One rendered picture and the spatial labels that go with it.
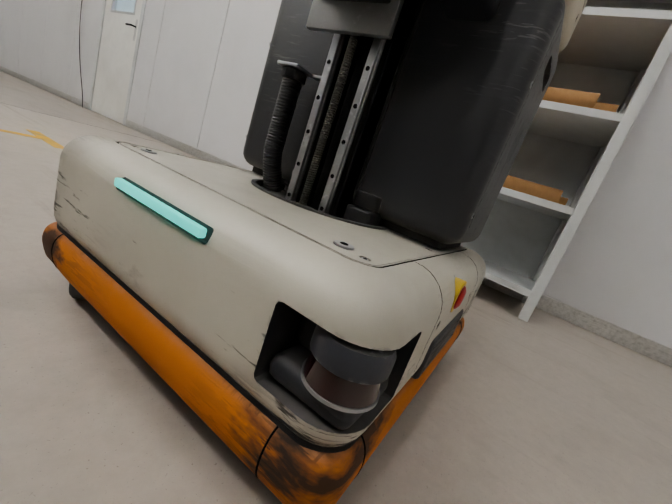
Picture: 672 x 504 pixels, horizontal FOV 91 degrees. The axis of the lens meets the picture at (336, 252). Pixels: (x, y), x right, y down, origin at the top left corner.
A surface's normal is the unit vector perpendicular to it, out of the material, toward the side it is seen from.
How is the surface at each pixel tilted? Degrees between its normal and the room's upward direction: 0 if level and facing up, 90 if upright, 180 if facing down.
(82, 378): 0
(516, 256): 90
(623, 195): 90
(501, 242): 90
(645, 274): 90
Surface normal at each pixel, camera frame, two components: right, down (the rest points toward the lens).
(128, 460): 0.32, -0.92
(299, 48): -0.51, 0.04
